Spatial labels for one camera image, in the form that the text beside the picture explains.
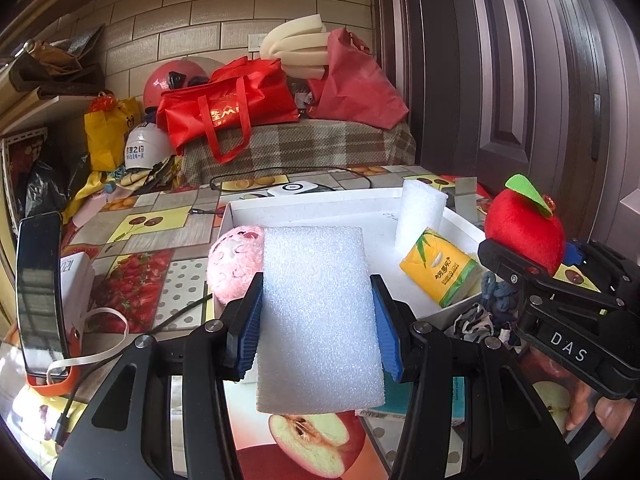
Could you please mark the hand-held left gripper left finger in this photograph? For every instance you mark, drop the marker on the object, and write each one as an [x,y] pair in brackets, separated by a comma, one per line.
[247,320]

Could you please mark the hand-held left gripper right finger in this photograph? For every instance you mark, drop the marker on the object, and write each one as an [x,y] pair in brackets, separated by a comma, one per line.
[386,325]

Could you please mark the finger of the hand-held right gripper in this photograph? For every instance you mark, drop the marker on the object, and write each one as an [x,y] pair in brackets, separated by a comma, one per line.
[575,254]
[505,262]

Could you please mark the dark blue scrunchie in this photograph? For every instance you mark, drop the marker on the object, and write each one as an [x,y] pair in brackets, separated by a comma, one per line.
[495,292]

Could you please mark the red apple plush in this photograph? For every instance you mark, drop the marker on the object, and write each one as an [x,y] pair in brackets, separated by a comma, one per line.
[520,230]

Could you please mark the pink round plush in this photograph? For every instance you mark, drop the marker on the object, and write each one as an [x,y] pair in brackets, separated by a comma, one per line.
[232,265]

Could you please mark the yellow tissue pack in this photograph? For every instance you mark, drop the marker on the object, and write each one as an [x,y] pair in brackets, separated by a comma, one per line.
[440,270]

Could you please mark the black white print scrunchie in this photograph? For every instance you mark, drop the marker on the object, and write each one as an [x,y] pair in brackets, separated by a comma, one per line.
[475,322]

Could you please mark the large white foam block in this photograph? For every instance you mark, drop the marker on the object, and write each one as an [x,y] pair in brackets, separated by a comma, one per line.
[320,310]

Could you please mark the teal tissue pack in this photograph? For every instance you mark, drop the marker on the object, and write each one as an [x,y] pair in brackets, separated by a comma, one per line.
[450,400]

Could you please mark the small white foam piece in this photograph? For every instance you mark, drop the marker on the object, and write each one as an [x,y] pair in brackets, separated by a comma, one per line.
[417,215]

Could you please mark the white cardboard tray box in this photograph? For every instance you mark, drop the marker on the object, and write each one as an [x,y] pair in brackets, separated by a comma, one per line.
[325,215]

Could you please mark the person's right hand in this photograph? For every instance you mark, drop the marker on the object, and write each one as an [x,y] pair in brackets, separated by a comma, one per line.
[615,417]

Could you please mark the white power bank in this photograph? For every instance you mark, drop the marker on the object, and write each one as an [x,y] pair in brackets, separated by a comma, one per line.
[292,190]

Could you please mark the small white box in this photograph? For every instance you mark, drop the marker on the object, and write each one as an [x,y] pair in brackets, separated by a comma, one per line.
[77,280]

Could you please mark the plaid cloth cover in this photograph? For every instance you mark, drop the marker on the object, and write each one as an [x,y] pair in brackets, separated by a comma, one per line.
[310,150]

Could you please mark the brown metal door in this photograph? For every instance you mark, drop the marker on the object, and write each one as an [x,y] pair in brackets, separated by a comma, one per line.
[525,60]

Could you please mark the white helmet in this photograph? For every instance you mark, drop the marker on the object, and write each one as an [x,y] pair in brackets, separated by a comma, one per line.
[145,147]

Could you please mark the orange phone stand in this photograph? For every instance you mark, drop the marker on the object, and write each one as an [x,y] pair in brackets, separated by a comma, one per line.
[55,385]

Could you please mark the black smartphone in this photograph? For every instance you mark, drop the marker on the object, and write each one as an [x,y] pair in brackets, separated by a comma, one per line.
[40,295]

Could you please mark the bright red tote bag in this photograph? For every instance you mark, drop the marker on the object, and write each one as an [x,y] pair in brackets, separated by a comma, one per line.
[225,105]

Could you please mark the pink-red plastic bag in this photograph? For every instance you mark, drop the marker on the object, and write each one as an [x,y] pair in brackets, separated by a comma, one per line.
[355,90]

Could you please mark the yellow shopping bag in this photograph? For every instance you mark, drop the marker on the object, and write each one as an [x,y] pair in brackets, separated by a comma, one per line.
[107,135]

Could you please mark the black plastic bag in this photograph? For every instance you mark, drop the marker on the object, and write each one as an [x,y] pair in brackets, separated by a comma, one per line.
[45,187]

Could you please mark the red helmet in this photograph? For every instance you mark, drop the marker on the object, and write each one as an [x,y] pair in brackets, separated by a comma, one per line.
[175,77]

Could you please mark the cream foam roll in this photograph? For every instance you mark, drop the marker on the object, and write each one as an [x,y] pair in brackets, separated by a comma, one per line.
[295,45]

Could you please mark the metal storage shelf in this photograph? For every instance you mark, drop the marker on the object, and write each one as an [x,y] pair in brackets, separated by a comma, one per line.
[30,110]

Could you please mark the brown paper bag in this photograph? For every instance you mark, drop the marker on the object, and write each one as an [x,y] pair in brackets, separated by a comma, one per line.
[50,60]

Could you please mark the white wall socket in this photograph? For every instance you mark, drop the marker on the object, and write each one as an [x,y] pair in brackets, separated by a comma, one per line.
[257,42]

